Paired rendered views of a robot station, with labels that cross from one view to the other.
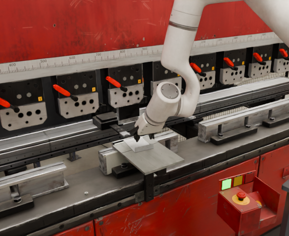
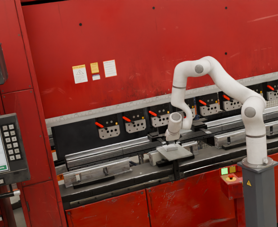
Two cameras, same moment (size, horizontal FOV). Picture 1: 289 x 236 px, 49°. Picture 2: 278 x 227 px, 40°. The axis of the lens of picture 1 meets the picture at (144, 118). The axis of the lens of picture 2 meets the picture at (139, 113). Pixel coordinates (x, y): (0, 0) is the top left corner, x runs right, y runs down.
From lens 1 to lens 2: 1.54 m
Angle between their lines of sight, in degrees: 16
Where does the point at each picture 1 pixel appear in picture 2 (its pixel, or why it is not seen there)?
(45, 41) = (118, 96)
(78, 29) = (133, 88)
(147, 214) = (177, 189)
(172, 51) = (174, 98)
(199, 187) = (212, 175)
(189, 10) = (179, 80)
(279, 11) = (217, 79)
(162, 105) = (172, 123)
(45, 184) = (119, 168)
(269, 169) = not seen: hidden behind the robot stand
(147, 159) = (172, 154)
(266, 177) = not seen: hidden behind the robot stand
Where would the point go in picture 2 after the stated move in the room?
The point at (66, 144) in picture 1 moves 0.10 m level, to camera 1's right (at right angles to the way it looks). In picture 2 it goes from (132, 151) to (143, 150)
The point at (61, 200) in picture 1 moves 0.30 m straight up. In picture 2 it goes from (128, 176) to (122, 137)
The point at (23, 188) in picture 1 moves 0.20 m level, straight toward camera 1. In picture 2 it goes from (109, 169) to (112, 180)
